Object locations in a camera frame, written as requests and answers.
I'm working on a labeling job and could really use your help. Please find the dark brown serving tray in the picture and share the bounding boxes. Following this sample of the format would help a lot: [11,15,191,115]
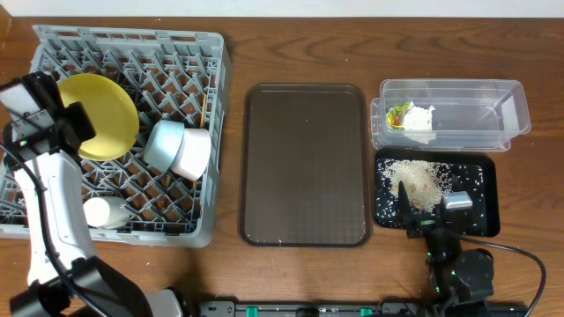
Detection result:
[238,84,373,247]

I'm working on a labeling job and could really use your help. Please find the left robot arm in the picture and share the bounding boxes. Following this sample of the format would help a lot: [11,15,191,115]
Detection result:
[1,71,189,316]

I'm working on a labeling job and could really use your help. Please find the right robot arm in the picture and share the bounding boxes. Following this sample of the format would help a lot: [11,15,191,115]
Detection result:
[397,182,494,315]

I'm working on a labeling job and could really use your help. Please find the white cup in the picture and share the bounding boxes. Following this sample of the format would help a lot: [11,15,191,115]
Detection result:
[83,196,130,229]

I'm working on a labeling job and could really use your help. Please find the white paper napkin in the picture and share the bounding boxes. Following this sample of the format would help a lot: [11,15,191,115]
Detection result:
[402,101,435,144]

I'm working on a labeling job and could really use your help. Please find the black waste tray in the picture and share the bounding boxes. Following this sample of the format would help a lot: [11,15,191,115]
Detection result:
[375,148,501,237]

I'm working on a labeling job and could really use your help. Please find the green snack wrapper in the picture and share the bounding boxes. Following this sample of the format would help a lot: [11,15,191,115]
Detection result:
[386,101,411,129]

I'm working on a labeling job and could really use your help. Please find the grey plastic dish rack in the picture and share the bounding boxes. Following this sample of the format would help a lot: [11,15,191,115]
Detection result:
[0,24,233,248]

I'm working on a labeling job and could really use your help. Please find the white bowl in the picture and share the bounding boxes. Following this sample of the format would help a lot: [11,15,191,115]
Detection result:
[171,129,212,181]

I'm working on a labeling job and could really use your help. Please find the light blue bowl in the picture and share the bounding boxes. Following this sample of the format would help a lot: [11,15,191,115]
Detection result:
[143,120,184,173]

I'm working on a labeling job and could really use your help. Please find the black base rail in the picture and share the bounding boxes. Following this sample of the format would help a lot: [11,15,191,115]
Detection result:
[197,301,528,317]

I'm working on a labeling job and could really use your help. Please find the rice grains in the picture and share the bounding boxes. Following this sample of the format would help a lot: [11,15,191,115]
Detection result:
[375,158,487,236]

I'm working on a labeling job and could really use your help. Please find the clear plastic waste bin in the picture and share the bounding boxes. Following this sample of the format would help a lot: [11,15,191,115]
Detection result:
[370,78,531,151]

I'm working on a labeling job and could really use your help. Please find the yellow round plate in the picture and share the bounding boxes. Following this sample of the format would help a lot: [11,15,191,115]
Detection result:
[58,73,139,161]

